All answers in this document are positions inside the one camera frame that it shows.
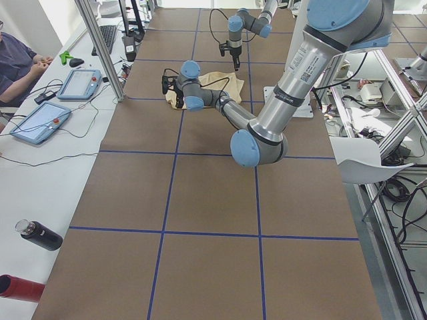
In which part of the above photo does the aluminium frame post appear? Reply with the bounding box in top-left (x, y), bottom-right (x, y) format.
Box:
top-left (75, 0), bottom-right (125, 102)

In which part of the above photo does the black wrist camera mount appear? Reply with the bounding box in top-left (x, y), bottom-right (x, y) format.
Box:
top-left (161, 75), bottom-right (177, 95)
top-left (219, 42), bottom-right (230, 57)

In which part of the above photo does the beige long-sleeve printed shirt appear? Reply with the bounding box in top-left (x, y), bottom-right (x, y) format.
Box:
top-left (165, 71), bottom-right (244, 109)

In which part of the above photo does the black bottle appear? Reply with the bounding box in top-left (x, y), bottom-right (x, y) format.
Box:
top-left (15, 219), bottom-right (63, 251)

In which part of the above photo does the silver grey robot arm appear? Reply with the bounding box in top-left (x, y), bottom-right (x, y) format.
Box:
top-left (219, 0), bottom-right (280, 71)
top-left (172, 1), bottom-right (394, 167)

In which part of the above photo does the blue teach pendant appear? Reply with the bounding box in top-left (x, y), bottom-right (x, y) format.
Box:
top-left (10, 101), bottom-right (71, 145)
top-left (56, 69), bottom-right (102, 101)

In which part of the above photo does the black keyboard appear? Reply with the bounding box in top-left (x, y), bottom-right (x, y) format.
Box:
top-left (99, 25), bottom-right (117, 54)

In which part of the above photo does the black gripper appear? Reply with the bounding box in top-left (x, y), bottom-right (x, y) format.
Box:
top-left (229, 47), bottom-right (242, 71)
top-left (175, 85), bottom-right (185, 109)

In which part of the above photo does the white plastic chair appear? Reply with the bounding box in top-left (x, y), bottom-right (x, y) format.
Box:
top-left (330, 137), bottom-right (414, 185)

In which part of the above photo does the red bottle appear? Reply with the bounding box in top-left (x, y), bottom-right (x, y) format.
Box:
top-left (1, 275), bottom-right (45, 303)

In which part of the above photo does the seated person in blue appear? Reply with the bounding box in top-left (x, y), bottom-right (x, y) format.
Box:
top-left (1, 31), bottom-right (53, 107)

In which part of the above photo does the blue teach pendant far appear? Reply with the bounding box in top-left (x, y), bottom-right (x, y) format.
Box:
top-left (56, 69), bottom-right (102, 101)

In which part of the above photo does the blue teach pendant near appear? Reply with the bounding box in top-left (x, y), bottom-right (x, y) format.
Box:
top-left (10, 101), bottom-right (71, 145)

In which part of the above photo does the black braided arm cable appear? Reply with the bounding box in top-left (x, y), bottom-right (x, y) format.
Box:
top-left (162, 68), bottom-right (232, 104)
top-left (208, 8), bottom-right (231, 46)

